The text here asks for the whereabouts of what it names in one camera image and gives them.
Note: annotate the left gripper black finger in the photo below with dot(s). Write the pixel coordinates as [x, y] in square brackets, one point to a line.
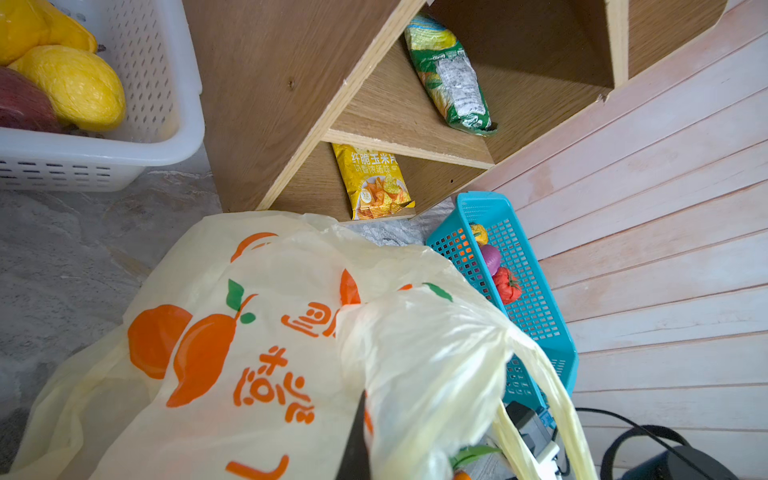
[354, 464]

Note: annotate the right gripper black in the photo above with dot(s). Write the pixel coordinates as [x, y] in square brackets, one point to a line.
[677, 461]

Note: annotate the yellow plastic bag orange print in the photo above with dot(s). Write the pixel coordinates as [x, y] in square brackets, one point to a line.
[264, 341]

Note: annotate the red tomato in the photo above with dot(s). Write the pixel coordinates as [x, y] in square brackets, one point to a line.
[507, 286]

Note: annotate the purple onion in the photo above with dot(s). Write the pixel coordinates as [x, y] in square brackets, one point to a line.
[492, 258]

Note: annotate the teal plastic basket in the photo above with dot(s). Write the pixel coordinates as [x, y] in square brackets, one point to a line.
[535, 312]

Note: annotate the yellow bell pepper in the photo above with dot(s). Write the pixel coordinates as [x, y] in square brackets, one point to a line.
[480, 234]

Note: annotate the yellow chips packet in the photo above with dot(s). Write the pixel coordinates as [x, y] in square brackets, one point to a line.
[374, 182]

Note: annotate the wooden shelf unit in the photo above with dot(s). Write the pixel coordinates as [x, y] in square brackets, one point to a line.
[285, 80]

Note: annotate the green snack packet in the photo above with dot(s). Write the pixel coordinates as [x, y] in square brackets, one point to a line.
[447, 75]

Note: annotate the yellow mango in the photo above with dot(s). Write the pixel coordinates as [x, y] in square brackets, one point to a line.
[84, 89]

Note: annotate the white plastic fruit basket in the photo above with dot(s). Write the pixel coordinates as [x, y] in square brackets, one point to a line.
[149, 46]

